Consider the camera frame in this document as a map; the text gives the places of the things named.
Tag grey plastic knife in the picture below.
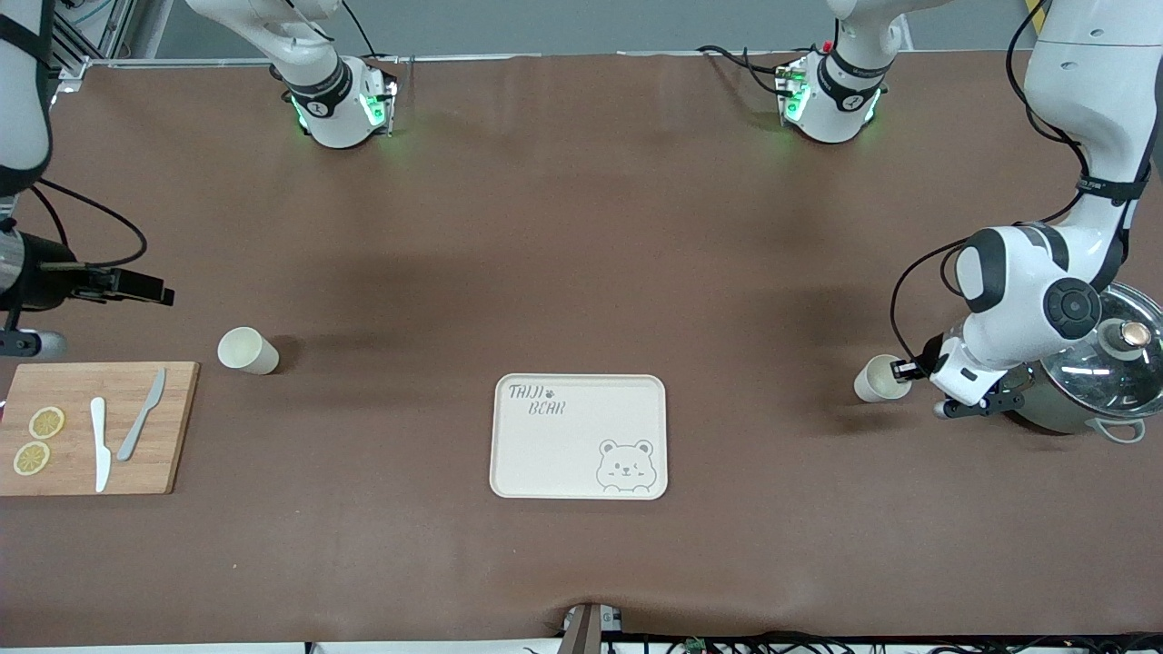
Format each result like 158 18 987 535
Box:
116 367 168 462

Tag aluminium frame profile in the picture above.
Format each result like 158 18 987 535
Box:
50 0 137 92

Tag black left base cables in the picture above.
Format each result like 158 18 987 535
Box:
698 44 793 97

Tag wooden cutting board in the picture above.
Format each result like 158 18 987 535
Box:
0 362 200 497

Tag green electric cooking pot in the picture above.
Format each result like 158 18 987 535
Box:
1004 282 1163 444

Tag glass pot lid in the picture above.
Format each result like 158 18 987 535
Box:
1040 283 1163 421

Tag white plastic knife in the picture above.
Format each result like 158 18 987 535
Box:
89 397 113 494

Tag white bear print tray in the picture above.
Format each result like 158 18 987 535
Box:
489 373 669 501

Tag black right base cable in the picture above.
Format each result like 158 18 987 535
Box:
341 0 381 63

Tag grey table edge bracket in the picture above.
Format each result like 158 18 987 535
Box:
563 602 624 654

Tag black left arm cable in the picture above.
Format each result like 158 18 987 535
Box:
890 0 1137 364

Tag white IKEA cup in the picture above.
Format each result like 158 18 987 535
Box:
216 326 281 376
853 353 913 404

